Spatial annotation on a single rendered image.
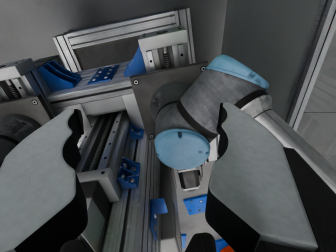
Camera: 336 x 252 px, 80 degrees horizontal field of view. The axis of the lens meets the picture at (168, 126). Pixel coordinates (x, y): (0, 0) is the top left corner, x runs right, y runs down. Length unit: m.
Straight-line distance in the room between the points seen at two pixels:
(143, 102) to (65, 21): 1.20
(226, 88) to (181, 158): 0.17
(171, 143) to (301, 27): 0.59
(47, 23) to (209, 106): 1.52
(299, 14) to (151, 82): 0.53
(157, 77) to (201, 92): 0.21
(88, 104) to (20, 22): 1.19
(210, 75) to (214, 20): 1.26
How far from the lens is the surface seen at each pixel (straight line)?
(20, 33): 1.88
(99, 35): 1.42
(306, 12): 0.82
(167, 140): 0.40
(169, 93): 0.54
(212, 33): 1.65
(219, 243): 3.57
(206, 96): 0.39
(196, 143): 0.41
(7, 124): 0.73
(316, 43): 0.75
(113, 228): 0.53
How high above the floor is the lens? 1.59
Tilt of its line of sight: 57 degrees down
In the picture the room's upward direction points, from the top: 176 degrees clockwise
